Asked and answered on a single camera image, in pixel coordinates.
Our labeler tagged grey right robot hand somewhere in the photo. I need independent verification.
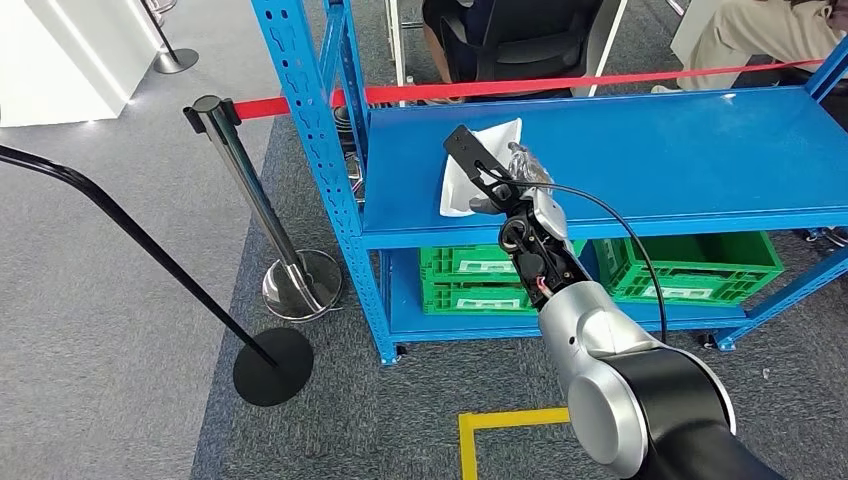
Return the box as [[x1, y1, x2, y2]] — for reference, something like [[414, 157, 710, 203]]
[[468, 140, 571, 245]]

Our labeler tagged white plastic shell part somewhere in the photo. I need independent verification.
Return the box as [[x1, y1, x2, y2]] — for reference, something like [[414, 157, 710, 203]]
[[439, 117, 525, 219]]

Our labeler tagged blue metal shelf rack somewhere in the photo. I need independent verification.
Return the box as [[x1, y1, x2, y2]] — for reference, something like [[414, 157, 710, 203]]
[[250, 0, 848, 368]]

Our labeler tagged green folded plastic crate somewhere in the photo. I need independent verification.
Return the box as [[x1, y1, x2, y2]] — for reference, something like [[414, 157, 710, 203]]
[[421, 278, 540, 317], [418, 239, 588, 283]]

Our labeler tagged red barrier belt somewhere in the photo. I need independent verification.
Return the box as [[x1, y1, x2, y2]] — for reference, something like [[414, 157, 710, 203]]
[[233, 58, 827, 123]]

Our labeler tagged green open plastic crate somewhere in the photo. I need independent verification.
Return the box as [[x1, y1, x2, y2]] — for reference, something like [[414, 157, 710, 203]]
[[592, 231, 786, 309]]

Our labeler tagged person in black chair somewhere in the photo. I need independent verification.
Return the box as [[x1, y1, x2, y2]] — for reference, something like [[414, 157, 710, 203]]
[[421, 0, 496, 106]]

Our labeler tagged white desk panel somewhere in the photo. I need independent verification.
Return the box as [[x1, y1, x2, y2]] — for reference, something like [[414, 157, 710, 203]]
[[670, 0, 725, 68]]

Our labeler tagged yellow floor tape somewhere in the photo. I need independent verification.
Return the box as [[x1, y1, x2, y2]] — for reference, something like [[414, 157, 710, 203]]
[[458, 407, 572, 480]]

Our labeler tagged person in beige trousers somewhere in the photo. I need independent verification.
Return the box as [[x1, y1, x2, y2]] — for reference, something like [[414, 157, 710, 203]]
[[650, 0, 848, 95]]

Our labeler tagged black curved stanchion pole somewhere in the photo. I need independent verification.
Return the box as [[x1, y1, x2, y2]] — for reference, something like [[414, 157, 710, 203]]
[[0, 144, 316, 409]]

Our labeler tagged black straight stanchion with base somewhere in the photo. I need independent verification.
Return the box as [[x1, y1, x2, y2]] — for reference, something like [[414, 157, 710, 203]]
[[137, 0, 201, 75]]

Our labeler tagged white counter block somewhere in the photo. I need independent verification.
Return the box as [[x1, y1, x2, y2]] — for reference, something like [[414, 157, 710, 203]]
[[0, 0, 164, 128]]

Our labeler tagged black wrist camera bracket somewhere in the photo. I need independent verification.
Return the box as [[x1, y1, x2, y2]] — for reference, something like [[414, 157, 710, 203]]
[[442, 124, 526, 215]]

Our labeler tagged white desk frame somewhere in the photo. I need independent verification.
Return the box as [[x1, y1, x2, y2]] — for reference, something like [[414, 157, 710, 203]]
[[386, 0, 631, 108]]

